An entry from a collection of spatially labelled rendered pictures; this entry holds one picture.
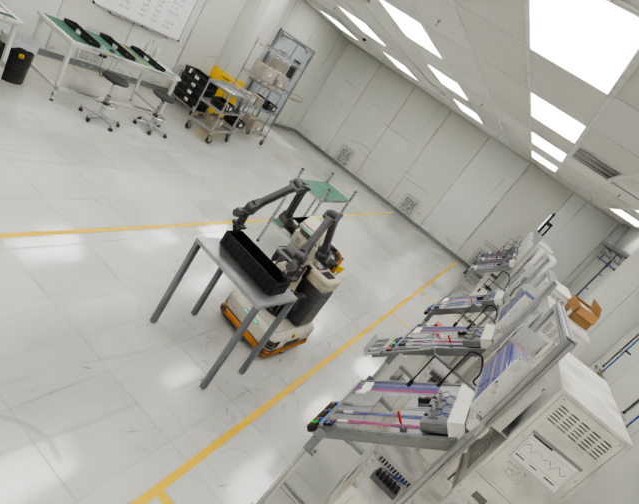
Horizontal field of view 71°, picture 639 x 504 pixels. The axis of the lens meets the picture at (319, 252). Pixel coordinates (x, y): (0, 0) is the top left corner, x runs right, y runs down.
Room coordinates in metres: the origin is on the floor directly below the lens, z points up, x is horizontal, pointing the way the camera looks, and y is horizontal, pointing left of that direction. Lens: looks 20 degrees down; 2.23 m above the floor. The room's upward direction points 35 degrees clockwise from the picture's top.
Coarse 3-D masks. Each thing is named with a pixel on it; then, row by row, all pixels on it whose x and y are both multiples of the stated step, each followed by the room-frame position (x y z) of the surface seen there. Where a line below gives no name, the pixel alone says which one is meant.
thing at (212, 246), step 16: (208, 240) 2.84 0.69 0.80; (192, 256) 2.77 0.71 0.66; (224, 256) 2.78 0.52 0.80; (224, 272) 2.64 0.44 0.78; (240, 272) 2.72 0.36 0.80; (176, 288) 2.80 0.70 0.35; (208, 288) 3.14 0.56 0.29; (240, 288) 2.57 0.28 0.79; (256, 288) 2.67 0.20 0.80; (288, 288) 2.95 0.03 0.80; (160, 304) 2.77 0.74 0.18; (256, 304) 2.50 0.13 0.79; (272, 304) 2.63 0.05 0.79; (288, 304) 2.88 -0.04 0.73; (240, 336) 2.51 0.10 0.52; (224, 352) 2.50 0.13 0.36; (256, 352) 2.87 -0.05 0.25; (240, 368) 2.88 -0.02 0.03; (208, 384) 2.52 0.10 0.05
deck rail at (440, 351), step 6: (408, 348) 3.32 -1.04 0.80; (414, 348) 3.31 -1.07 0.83; (438, 348) 3.27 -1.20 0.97; (444, 348) 3.26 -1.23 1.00; (450, 348) 3.25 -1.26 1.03; (456, 348) 3.24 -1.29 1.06; (462, 348) 3.23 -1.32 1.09; (468, 348) 3.22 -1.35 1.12; (474, 348) 3.21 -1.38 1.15; (480, 348) 3.21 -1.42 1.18; (486, 348) 3.20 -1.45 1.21; (420, 354) 3.29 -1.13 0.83; (426, 354) 3.28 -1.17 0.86; (432, 354) 3.27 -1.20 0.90; (438, 354) 3.26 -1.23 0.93; (444, 354) 3.25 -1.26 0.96; (450, 354) 3.24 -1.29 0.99; (456, 354) 3.23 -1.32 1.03; (462, 354) 3.22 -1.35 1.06; (474, 354) 3.20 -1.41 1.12
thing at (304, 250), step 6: (324, 216) 2.98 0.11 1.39; (324, 222) 2.93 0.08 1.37; (330, 222) 2.95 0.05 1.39; (336, 222) 2.97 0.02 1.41; (318, 228) 2.89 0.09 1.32; (324, 228) 2.90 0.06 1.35; (312, 234) 2.86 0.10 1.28; (318, 234) 2.86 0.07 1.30; (312, 240) 2.82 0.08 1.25; (306, 246) 2.78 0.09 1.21; (312, 246) 2.82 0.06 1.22; (300, 252) 2.75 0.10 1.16; (306, 252) 2.75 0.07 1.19; (300, 258) 2.73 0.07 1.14
